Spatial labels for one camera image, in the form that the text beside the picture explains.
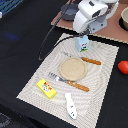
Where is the fork with wooden handle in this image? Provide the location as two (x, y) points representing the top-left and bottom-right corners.
(48, 72), (89, 92)

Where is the small grey pot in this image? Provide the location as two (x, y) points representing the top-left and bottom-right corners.
(61, 4), (78, 21)

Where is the red toy tomato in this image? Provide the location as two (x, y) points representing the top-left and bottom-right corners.
(118, 61), (128, 74)

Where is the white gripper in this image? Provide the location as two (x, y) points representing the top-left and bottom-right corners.
(73, 0), (108, 33)

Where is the round wooden plate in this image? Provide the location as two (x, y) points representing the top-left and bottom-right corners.
(59, 57), (87, 81)

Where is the knife with wooden handle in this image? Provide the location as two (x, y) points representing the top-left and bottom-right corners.
(61, 52), (102, 65)

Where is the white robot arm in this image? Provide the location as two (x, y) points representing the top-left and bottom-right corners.
(73, 0), (119, 33)

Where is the blue wire basket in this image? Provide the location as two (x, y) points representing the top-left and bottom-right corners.
(0, 0), (23, 15)

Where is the yellow butter box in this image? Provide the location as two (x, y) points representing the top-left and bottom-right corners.
(37, 79), (56, 99)

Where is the beige bowl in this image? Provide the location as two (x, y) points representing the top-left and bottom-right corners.
(121, 7), (128, 30)

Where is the light blue milk carton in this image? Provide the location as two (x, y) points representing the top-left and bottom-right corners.
(75, 36), (89, 52)

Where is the black cable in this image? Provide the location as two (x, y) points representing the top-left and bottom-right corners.
(37, 0), (84, 62)

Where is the brown stove board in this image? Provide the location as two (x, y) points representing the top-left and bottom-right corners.
(51, 0), (128, 43)

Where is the beige woven placemat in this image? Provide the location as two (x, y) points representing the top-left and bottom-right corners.
(17, 39), (118, 128)

